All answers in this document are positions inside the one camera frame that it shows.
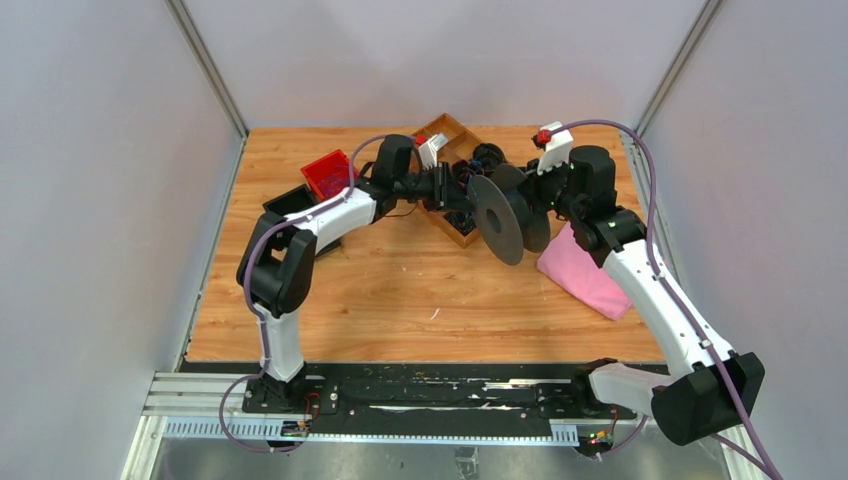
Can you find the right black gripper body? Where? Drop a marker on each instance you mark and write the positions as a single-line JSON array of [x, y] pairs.
[[545, 187]]

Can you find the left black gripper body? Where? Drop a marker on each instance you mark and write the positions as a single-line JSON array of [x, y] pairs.
[[431, 187]]

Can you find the black cable spool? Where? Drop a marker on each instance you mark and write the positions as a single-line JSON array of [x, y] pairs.
[[506, 216]]

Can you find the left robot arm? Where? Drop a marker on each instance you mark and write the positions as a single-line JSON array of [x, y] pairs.
[[277, 269]]

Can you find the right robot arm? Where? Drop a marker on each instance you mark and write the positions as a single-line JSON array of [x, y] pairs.
[[610, 262]]

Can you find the rolled green floral tie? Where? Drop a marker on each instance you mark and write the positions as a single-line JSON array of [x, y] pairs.
[[463, 222]]

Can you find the wooden compartment tray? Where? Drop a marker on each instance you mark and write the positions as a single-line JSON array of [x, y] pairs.
[[460, 145]]

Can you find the rolled black tie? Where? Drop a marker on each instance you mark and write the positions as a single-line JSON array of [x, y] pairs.
[[486, 157]]

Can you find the pink cloth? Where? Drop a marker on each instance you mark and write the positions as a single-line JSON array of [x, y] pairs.
[[573, 269]]

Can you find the red plastic bin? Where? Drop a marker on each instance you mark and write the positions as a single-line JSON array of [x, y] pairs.
[[329, 175]]

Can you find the black plastic bin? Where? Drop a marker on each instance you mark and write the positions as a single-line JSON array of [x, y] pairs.
[[295, 200]]

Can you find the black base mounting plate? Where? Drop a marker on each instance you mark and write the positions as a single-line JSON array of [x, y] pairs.
[[489, 400]]

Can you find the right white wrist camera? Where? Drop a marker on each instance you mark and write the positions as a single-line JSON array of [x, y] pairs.
[[556, 142]]

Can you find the aluminium frame rail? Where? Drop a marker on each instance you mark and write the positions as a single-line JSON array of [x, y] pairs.
[[194, 39]]

